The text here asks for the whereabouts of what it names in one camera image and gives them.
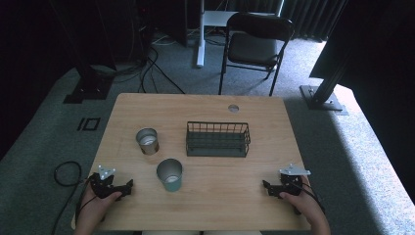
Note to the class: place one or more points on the person's left hand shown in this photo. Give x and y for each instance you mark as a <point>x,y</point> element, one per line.
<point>94,205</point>

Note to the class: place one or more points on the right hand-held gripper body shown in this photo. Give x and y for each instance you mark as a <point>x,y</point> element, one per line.
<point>292,182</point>

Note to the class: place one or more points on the person's right hand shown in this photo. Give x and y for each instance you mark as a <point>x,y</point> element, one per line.
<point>303,202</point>

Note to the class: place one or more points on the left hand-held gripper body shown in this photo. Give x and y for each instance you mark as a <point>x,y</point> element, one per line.
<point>103,186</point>

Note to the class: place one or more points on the dark curtain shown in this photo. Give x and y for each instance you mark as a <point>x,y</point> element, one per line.
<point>313,16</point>

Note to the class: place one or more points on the black stand with flat base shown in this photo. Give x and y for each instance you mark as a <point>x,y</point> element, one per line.
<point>89,89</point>

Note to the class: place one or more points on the silver steel cup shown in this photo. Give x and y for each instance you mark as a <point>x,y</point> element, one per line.
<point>147,141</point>

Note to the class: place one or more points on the black folding chair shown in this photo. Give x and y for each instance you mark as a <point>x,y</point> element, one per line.
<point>253,49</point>

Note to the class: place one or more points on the teal steel cup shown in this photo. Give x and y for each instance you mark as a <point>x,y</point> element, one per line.
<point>170,178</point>

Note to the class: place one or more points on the black metal stand with bolted base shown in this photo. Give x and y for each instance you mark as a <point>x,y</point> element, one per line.
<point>321,98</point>

